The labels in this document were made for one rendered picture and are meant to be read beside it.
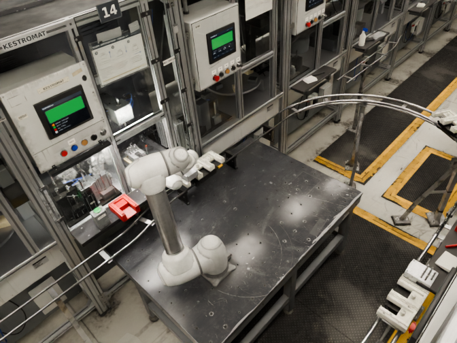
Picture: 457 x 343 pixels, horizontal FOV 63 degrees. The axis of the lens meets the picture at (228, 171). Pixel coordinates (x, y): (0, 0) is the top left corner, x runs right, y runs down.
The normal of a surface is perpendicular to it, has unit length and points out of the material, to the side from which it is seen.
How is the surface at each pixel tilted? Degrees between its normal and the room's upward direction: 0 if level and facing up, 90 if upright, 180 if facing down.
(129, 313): 0
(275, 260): 0
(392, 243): 0
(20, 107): 90
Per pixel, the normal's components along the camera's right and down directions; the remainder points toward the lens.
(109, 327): -0.07, -0.75
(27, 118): 0.72, 0.42
